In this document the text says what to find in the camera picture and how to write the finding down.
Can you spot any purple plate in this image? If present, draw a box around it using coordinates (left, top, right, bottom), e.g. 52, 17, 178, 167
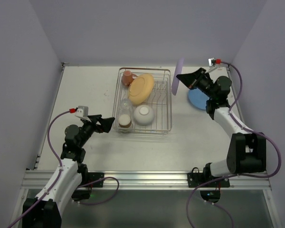
171, 57, 185, 96

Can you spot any blue plate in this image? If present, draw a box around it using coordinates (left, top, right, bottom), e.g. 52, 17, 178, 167
188, 89, 209, 111

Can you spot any yellow plate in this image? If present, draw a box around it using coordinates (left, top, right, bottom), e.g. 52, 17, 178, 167
128, 74, 154, 105

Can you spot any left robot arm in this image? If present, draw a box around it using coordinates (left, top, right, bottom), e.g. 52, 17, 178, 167
21, 114, 115, 228

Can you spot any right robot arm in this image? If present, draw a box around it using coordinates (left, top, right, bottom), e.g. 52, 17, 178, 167
176, 68, 266, 186

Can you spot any white and brown cup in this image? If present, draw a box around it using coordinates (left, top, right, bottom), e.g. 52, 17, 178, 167
118, 114, 132, 128

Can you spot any clear drinking glass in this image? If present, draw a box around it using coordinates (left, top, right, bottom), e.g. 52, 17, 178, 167
118, 98, 133, 117

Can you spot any white bowl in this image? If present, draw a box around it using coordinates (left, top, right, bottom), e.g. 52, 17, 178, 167
133, 105, 155, 126

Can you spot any pink mug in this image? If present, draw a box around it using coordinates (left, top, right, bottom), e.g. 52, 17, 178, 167
122, 70, 137, 87

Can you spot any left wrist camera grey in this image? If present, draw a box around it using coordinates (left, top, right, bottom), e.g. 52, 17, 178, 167
75, 105, 88, 118

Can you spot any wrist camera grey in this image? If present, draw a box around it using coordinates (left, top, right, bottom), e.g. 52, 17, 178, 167
208, 57, 216, 68
75, 105, 88, 118

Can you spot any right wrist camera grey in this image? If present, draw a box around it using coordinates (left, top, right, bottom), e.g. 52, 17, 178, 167
208, 57, 216, 68

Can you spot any metal wire dish rack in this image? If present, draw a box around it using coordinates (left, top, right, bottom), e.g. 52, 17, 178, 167
113, 67, 172, 135

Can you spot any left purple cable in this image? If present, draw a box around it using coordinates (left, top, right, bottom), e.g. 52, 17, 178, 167
4, 108, 120, 228

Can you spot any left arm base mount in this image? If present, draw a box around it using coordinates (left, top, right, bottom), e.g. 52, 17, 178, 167
71, 172, 104, 201

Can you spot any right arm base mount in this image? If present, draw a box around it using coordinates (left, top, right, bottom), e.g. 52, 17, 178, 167
187, 167, 230, 203

